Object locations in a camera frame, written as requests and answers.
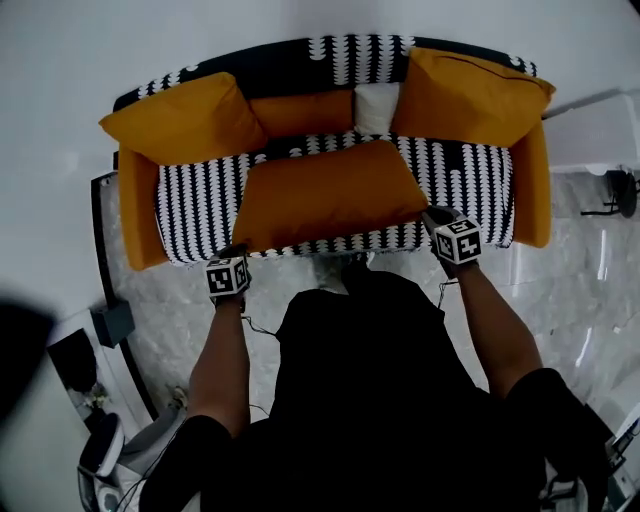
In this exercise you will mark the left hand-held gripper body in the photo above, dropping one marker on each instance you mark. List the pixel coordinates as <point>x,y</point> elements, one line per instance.
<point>227,280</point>

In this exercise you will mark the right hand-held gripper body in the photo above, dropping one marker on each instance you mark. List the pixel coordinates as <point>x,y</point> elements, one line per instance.
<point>457,242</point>

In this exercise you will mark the large orange cushion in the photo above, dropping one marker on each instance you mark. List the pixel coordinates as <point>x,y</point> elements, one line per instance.
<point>185,120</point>
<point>330,192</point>

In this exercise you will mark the orange cushion with black zipper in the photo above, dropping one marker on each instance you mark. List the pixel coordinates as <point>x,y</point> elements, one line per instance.
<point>465,95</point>

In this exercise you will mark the small white cushion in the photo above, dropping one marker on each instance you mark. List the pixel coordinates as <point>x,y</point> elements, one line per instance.
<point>376,107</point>

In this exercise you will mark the small orange cushion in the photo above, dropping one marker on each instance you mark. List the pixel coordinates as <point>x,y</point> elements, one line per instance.
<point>300,114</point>

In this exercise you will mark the person's left forearm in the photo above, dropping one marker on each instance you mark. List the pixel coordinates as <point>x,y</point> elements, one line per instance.
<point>222,370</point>

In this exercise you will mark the person's right forearm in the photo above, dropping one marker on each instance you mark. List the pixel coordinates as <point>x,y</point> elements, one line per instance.
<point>500,340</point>

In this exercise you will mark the orange sofa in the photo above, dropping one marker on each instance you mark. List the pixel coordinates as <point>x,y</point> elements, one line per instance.
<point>140,215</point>

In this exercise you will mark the black floor trim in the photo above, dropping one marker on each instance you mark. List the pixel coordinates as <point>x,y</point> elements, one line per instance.
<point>107,260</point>

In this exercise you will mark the black box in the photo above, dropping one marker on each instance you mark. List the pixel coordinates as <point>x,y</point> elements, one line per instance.
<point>114,325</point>

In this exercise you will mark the black bag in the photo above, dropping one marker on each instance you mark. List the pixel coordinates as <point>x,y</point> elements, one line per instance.
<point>75,362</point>

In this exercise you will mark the black chair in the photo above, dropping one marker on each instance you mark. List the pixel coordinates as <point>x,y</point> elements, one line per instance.
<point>625,192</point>

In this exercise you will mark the person's black shirt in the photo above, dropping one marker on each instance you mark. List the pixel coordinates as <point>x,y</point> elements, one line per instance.
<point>370,400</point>

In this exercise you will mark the grey white headset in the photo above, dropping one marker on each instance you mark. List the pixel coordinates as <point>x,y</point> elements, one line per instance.
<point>102,445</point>

